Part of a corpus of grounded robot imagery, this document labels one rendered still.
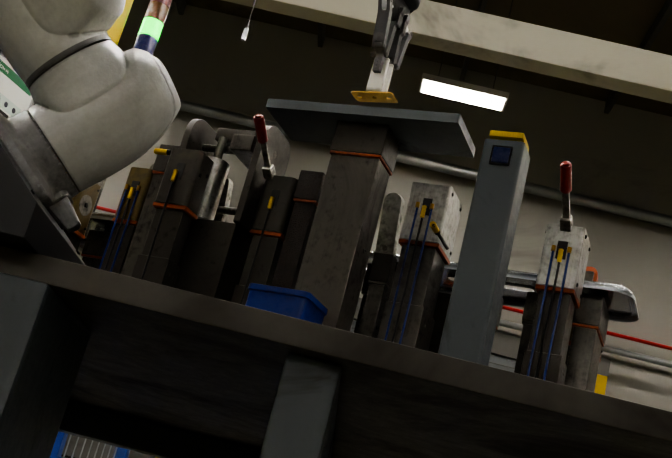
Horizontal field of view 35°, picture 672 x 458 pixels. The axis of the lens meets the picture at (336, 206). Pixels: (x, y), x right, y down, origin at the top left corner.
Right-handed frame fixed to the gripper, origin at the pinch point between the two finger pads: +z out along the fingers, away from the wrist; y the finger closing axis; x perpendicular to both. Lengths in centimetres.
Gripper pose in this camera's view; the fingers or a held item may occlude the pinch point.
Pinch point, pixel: (380, 77)
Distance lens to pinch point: 198.1
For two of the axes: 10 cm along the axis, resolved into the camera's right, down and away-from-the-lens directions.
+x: -8.9, -0.8, 4.5
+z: -2.4, 9.1, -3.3
